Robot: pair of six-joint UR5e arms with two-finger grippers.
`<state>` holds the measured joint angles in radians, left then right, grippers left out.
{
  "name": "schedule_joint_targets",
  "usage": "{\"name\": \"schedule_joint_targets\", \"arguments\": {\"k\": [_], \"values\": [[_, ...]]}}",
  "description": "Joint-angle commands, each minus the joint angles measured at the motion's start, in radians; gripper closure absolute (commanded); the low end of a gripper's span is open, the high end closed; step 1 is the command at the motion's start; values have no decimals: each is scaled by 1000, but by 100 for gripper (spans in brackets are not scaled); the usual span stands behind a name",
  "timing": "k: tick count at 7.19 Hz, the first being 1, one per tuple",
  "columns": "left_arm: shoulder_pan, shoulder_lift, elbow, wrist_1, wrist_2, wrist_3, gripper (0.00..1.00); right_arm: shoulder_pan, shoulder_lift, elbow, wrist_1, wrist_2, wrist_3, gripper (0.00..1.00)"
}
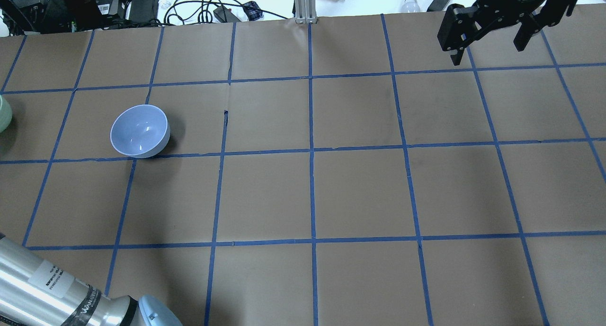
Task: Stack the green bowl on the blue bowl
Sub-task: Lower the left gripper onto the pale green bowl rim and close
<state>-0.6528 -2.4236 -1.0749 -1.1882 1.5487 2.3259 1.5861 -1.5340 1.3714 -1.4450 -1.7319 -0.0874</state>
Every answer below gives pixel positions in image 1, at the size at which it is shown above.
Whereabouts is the blue bowl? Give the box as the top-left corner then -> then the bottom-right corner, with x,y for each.
109,104 -> 171,159

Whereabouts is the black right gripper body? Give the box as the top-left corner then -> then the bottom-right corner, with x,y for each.
474,0 -> 525,30

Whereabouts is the black electronics box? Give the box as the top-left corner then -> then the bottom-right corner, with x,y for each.
40,0 -> 127,34

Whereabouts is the green bowl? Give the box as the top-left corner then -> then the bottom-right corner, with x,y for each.
0,95 -> 13,133

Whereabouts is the aluminium frame post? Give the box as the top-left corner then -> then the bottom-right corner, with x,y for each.
294,0 -> 317,24

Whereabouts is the small black adapter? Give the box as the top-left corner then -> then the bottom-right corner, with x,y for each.
426,0 -> 451,12

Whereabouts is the black power brick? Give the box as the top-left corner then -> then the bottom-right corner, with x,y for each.
128,0 -> 159,23

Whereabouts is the white light bulb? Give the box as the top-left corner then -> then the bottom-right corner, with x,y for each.
401,0 -> 420,13

